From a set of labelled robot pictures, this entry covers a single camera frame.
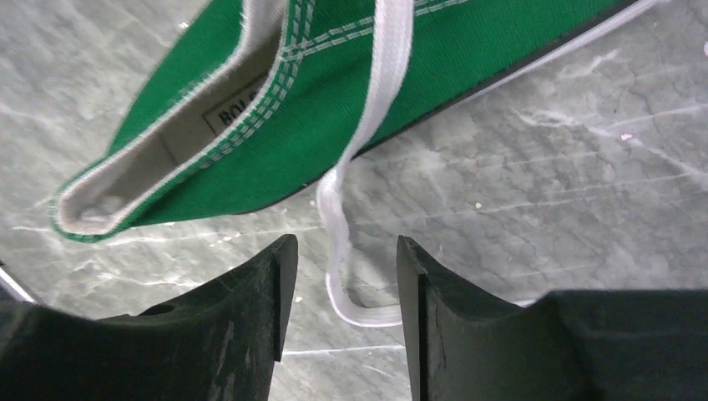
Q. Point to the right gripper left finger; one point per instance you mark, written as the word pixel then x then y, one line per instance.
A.
pixel 219 341

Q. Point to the white shoelace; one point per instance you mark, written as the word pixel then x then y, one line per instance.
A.
pixel 392 44

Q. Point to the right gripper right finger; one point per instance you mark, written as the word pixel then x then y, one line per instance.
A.
pixel 464 343

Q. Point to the green canvas sneaker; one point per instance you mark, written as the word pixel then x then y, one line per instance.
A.
pixel 258 99

